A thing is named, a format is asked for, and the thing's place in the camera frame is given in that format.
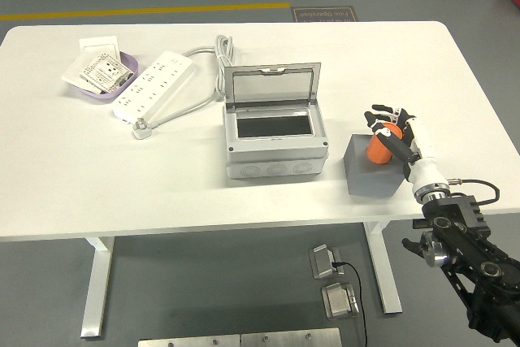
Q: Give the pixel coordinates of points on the long metal base plate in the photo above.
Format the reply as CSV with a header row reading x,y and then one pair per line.
x,y
187,342

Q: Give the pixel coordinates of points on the grey electrical enclosure box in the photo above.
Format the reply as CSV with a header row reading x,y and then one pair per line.
x,y
276,152

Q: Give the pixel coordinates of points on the orange cylinder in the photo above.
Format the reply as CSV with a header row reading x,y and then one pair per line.
x,y
378,153

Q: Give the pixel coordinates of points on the printed white socket panel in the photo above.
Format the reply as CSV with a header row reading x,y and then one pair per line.
x,y
105,70

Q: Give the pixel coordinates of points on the purple tray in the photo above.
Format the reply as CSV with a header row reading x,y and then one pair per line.
x,y
97,97

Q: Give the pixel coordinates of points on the clear hinged box lid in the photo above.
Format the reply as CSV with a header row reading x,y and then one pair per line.
x,y
270,87

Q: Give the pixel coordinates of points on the plain white square wall plate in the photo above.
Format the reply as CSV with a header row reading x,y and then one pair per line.
x,y
97,44

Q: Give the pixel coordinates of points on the white table leg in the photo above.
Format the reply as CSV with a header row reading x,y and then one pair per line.
x,y
384,265
97,282

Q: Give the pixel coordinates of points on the silver foot pedal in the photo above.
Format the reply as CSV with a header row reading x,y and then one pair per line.
x,y
323,261
339,302

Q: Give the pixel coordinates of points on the grey cube with round hole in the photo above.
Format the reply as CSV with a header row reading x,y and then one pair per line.
x,y
365,180

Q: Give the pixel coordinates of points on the white wall plate tilted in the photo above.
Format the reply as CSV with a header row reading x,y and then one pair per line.
x,y
73,71

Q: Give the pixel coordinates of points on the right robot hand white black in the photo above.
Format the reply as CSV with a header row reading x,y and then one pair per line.
x,y
424,172

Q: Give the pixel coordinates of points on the white power strip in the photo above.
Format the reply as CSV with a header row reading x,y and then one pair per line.
x,y
150,87

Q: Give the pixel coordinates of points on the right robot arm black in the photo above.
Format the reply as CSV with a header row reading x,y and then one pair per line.
x,y
459,217

